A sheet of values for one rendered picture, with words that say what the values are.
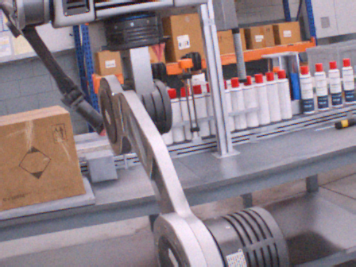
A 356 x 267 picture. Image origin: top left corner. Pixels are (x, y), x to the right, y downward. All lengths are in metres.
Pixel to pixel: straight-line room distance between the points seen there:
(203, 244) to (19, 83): 5.54
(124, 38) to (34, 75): 5.07
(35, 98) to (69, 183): 4.68
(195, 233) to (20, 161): 0.88
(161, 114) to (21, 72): 5.08
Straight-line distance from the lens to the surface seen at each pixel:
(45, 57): 1.98
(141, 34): 1.34
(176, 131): 2.16
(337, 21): 7.47
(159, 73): 2.39
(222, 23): 2.02
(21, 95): 6.38
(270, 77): 2.27
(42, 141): 1.71
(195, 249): 0.93
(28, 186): 1.73
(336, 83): 2.41
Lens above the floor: 1.34
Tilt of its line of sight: 7 degrees down
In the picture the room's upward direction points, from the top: 8 degrees counter-clockwise
